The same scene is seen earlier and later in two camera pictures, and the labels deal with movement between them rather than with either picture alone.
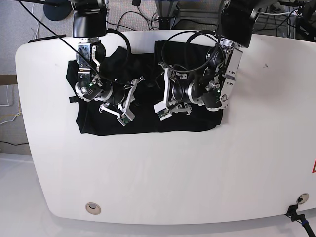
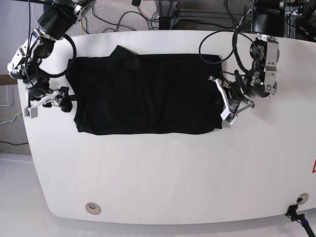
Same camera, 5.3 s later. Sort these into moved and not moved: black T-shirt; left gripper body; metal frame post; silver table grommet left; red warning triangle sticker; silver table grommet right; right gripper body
Moved: right gripper body; black T-shirt; left gripper body
Not moved: metal frame post; silver table grommet left; red warning triangle sticker; silver table grommet right
